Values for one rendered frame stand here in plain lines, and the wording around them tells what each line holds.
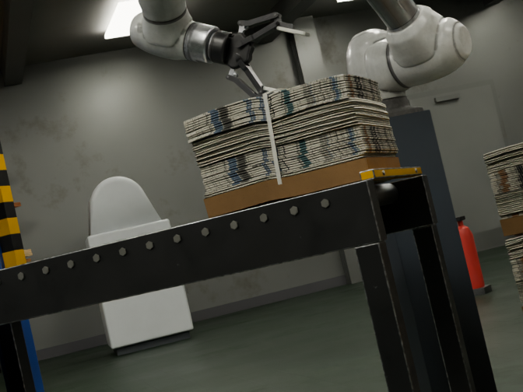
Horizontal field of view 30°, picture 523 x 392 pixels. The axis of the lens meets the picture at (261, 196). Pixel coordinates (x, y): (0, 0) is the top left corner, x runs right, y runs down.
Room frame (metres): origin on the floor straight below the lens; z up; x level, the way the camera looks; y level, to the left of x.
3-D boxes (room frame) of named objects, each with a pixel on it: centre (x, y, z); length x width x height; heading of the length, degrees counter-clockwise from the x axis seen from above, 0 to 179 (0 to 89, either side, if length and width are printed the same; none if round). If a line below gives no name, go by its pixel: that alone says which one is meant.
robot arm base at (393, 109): (2.91, -0.40, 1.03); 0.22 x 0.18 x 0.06; 107
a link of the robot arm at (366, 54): (2.91, -0.42, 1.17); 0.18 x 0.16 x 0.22; 48
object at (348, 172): (2.13, -0.20, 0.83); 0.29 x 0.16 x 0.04; 159
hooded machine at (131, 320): (9.61, 1.38, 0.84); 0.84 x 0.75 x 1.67; 106
